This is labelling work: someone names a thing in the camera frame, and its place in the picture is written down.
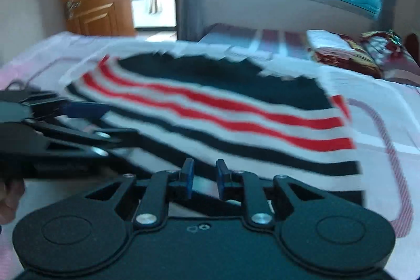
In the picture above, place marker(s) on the red yellow patterned blanket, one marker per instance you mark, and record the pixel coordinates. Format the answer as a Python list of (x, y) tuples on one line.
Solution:
[(347, 58)]

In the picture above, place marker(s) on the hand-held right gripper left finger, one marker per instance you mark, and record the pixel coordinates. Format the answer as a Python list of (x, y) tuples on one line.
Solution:
[(187, 181)]

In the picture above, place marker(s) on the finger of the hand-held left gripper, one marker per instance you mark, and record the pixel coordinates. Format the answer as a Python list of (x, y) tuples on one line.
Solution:
[(82, 133), (86, 110)]

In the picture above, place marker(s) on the red scalloped headboard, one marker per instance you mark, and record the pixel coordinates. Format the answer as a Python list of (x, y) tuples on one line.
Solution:
[(413, 48)]

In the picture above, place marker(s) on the plaid pillow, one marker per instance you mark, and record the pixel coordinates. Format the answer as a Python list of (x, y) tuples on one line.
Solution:
[(397, 60)]

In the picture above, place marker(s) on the folded white cloth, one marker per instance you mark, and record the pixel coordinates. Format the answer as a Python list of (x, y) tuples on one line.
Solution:
[(326, 40)]

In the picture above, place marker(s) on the bed with striped sheet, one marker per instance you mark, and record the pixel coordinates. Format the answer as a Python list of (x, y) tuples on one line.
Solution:
[(262, 37)]

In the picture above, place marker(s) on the striped knit sweater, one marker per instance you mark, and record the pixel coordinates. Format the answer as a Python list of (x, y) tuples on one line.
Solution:
[(210, 109)]

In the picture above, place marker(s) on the bed with patterned sheet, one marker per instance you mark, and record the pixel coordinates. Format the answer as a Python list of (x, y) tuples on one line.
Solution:
[(377, 122)]

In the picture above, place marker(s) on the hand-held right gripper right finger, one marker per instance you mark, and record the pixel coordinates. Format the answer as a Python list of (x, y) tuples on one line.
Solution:
[(223, 182)]

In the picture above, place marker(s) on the person's left hand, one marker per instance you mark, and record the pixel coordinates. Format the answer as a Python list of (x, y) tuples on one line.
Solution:
[(10, 201)]

